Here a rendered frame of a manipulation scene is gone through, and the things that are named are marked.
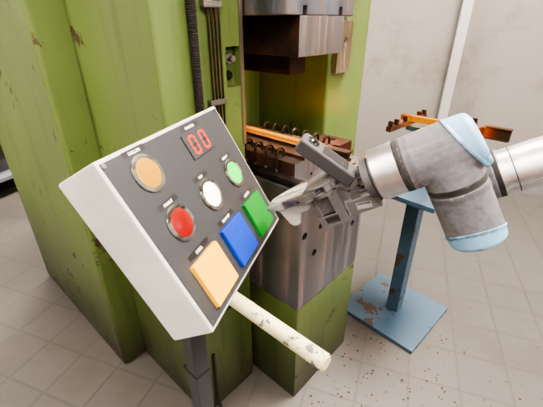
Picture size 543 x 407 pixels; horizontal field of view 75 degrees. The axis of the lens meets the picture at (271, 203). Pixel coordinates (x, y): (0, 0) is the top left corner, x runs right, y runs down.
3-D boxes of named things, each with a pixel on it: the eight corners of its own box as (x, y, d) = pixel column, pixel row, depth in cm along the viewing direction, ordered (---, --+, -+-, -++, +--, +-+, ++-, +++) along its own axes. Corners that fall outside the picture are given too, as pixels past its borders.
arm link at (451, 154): (502, 176, 50) (478, 111, 47) (412, 204, 56) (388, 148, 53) (487, 157, 58) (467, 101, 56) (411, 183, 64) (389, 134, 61)
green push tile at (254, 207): (274, 218, 75) (257, 188, 73) (263, 236, 69) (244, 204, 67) (267, 221, 76) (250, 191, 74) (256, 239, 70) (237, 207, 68)
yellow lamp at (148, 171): (171, 185, 51) (166, 156, 49) (141, 195, 48) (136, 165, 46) (159, 178, 53) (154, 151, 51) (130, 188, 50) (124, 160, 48)
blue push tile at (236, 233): (259, 243, 67) (240, 211, 65) (245, 266, 60) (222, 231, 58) (252, 246, 67) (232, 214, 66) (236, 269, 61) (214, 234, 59)
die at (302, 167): (331, 166, 119) (333, 142, 115) (294, 185, 106) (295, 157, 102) (245, 141, 144) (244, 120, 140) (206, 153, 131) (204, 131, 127)
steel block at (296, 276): (355, 261, 145) (368, 159, 125) (297, 311, 120) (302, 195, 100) (258, 216, 179) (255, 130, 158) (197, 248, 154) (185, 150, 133)
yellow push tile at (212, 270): (239, 276, 58) (216, 239, 56) (220, 307, 52) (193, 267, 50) (231, 278, 59) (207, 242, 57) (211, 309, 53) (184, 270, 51)
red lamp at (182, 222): (202, 232, 53) (199, 207, 51) (176, 245, 50) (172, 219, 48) (190, 225, 55) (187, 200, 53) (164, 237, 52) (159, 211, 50)
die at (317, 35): (341, 52, 102) (344, 15, 98) (298, 57, 89) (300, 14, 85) (242, 46, 127) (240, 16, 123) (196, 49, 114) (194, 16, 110)
